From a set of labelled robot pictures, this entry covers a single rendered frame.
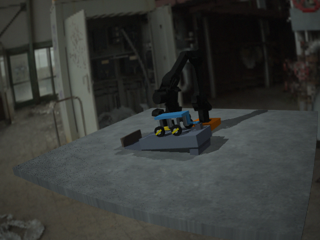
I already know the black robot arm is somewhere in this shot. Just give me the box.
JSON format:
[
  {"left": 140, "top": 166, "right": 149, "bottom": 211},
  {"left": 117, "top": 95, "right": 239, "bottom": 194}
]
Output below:
[{"left": 152, "top": 49, "right": 212, "bottom": 123}]

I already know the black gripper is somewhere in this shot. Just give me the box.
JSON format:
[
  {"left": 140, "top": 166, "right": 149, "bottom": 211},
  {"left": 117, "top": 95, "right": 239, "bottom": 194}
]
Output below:
[{"left": 152, "top": 101, "right": 184, "bottom": 127}]

